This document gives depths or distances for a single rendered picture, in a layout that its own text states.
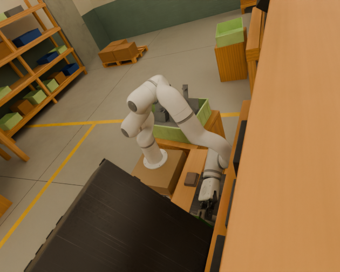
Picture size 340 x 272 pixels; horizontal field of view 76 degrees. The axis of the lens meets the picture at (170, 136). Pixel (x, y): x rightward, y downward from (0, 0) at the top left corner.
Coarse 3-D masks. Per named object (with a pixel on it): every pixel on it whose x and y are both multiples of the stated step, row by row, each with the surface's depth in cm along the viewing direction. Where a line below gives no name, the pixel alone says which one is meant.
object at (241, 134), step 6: (246, 120) 63; (240, 126) 62; (240, 132) 60; (240, 138) 59; (240, 144) 57; (240, 150) 56; (234, 156) 55; (240, 156) 55; (234, 162) 54; (234, 168) 56; (216, 240) 42; (222, 240) 42; (216, 246) 41; (222, 246) 41; (216, 252) 41; (216, 258) 40; (216, 264) 39; (210, 270) 39; (216, 270) 38
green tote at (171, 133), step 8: (152, 104) 225; (200, 104) 202; (208, 104) 196; (200, 112) 184; (208, 112) 198; (200, 120) 187; (160, 128) 190; (168, 128) 183; (176, 128) 177; (160, 136) 199; (168, 136) 192; (176, 136) 186; (184, 136) 180
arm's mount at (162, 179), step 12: (144, 156) 168; (168, 156) 161; (180, 156) 157; (144, 168) 159; (168, 168) 152; (180, 168) 157; (144, 180) 151; (156, 180) 148; (168, 180) 144; (168, 192) 144
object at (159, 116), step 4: (156, 104) 214; (156, 108) 216; (156, 112) 210; (160, 112) 208; (156, 116) 212; (160, 116) 208; (164, 116) 206; (168, 116) 210; (156, 120) 213; (160, 120) 210; (164, 120) 207
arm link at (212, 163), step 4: (208, 148) 104; (208, 152) 103; (212, 152) 101; (216, 152) 100; (208, 156) 101; (212, 156) 100; (216, 156) 98; (208, 160) 100; (212, 160) 99; (216, 160) 97; (208, 164) 99; (212, 164) 98; (216, 164) 97; (208, 168) 98; (212, 168) 97; (216, 168) 97; (220, 168) 98; (224, 168) 99; (220, 172) 97
